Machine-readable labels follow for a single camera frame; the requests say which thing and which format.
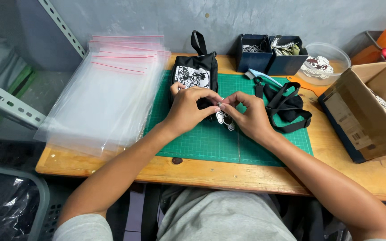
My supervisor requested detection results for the person's right hand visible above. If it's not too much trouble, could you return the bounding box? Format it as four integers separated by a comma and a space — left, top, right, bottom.
220, 91, 275, 142

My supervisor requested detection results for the person's left hand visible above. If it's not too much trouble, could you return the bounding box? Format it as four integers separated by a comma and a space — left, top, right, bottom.
164, 82, 222, 135

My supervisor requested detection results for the black printed pouch bag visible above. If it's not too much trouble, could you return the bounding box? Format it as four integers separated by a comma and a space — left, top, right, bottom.
170, 30, 219, 122

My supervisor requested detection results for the white skull rubber charm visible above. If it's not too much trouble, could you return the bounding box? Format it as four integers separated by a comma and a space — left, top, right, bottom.
215, 110, 237, 132

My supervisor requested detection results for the green cutting mat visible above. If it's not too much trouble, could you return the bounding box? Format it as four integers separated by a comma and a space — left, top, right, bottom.
143, 69, 314, 167

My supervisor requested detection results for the light blue brush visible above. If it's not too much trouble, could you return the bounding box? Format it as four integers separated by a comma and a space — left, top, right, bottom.
245, 68, 289, 92

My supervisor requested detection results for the flat orange plastic tool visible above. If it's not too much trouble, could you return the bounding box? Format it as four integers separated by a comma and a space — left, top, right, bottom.
286, 76, 330, 98

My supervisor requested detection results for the dark blue box of tags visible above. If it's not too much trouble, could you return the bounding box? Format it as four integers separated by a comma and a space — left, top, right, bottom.
267, 35, 309, 76

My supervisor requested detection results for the stack of clear zip bags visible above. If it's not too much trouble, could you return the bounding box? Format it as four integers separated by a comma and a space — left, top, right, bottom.
34, 33, 172, 158

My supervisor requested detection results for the clear round tub of charms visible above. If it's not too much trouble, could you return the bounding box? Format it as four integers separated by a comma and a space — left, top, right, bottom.
295, 42, 352, 87

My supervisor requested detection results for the person's grey shirt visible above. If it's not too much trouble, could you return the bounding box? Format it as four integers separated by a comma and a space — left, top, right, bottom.
52, 186, 386, 241

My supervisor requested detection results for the cardboard box of white charms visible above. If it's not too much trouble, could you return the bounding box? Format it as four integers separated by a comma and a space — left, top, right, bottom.
317, 62, 386, 164

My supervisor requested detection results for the grey basket of tools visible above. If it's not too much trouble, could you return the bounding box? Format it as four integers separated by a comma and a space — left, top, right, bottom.
350, 27, 386, 71

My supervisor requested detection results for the grey metal shelf rack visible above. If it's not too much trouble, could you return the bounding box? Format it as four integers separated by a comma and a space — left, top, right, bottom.
0, 0, 87, 137

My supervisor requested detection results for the grey basket of wrapped goods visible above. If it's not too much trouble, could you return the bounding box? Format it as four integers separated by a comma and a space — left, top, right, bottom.
0, 164, 63, 241

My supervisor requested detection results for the black webbing strap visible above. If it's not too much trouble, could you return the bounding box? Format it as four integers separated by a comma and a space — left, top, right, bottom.
254, 77, 313, 134

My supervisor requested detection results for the dark blue box of chains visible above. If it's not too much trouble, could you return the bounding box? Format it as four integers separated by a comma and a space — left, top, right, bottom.
235, 33, 274, 74

